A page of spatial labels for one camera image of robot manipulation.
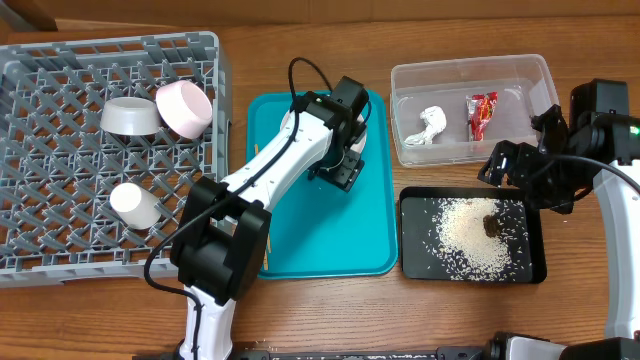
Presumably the white round plate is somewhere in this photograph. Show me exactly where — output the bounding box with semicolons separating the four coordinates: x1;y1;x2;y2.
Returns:
280;110;367;154

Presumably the brown food scrap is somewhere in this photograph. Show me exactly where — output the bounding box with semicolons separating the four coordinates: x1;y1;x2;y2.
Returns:
483;215;501;238

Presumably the red snack wrapper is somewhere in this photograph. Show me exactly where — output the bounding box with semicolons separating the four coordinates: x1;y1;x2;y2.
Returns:
466;92;498;141

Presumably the rice pile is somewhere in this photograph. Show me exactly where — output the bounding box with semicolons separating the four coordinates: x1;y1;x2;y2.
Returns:
422;197;531;282

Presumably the white tissue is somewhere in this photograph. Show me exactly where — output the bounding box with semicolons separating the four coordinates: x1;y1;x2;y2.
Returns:
405;106;447;146

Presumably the pink bowl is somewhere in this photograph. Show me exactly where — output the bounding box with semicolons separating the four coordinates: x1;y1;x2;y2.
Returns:
155;80;213;139

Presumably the white paper cup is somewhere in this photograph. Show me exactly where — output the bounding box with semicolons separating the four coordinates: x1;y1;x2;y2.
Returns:
109;182;161;230

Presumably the grey bowl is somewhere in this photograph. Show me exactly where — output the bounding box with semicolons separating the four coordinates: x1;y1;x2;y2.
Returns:
100;97;161;136

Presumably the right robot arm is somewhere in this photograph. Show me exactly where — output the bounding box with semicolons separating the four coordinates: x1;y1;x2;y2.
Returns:
508;79;639;359

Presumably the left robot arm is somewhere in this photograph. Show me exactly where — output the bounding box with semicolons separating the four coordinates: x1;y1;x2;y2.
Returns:
170;77;369;359

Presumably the black waste tray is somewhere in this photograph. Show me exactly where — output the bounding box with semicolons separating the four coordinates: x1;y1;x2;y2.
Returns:
399;187;547;284

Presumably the teal plastic tray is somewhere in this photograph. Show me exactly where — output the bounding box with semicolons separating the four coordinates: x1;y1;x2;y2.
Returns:
259;91;398;280

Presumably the clear plastic bin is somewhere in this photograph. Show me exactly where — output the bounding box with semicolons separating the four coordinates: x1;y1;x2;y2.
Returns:
391;54;559;167

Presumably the grey dish rack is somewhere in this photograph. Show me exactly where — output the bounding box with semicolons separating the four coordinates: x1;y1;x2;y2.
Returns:
1;31;232;288

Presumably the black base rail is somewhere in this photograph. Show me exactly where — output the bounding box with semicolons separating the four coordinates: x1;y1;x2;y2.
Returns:
134;331;566;360

